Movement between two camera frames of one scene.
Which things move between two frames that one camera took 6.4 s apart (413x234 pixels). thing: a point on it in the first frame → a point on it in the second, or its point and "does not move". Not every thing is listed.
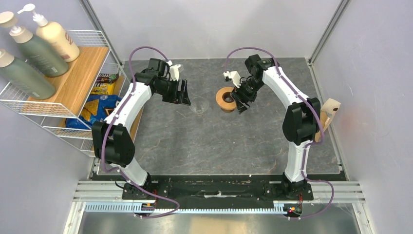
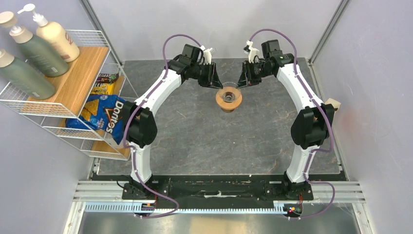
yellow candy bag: [103, 88] does not move
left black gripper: [178, 97] → [212, 80]
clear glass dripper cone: [199, 105] → [230, 92]
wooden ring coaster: [225, 100] does not move
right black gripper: [237, 93] → [247, 78]
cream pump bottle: [55, 35] does not move
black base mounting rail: [218, 188] does not move
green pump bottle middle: [34, 50] does not move
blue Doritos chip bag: [96, 108] does not move
